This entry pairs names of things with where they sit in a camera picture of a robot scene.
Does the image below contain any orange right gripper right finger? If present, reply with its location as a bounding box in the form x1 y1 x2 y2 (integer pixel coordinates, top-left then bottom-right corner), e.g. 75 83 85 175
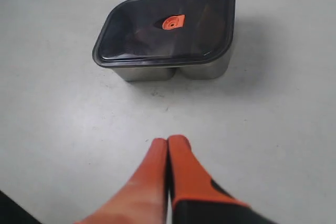
167 135 270 223

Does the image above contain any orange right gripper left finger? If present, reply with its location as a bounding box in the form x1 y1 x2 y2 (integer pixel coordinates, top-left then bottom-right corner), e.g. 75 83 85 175
79 138 168 223

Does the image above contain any stainless steel lunch box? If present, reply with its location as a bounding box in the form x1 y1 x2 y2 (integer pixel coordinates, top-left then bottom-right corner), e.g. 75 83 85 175
91 0 236 82

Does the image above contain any dark lid with orange seal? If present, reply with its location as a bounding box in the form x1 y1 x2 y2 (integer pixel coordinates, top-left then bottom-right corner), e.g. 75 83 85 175
91 0 236 68

